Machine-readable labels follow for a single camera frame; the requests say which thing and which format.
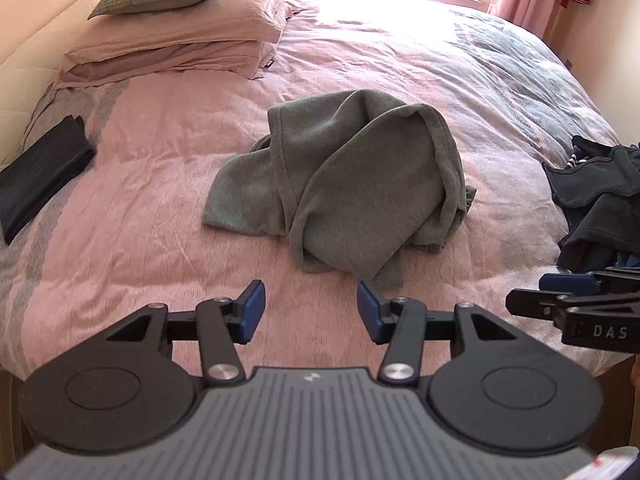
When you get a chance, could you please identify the grey sweatpants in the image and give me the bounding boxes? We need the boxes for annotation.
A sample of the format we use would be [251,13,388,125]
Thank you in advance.
[203,89,475,288]

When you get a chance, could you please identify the pile of dark clothes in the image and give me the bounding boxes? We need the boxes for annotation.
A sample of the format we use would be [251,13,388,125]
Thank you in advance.
[544,136,640,273]

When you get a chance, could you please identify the folded dark garment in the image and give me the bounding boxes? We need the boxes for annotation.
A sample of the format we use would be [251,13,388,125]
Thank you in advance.
[0,115,96,245]

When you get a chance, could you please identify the pink pillow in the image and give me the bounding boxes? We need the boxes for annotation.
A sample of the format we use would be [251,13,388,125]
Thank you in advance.
[55,0,297,89]

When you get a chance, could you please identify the white quilted headboard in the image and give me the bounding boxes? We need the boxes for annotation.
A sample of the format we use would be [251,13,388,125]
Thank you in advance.
[1,0,100,168]

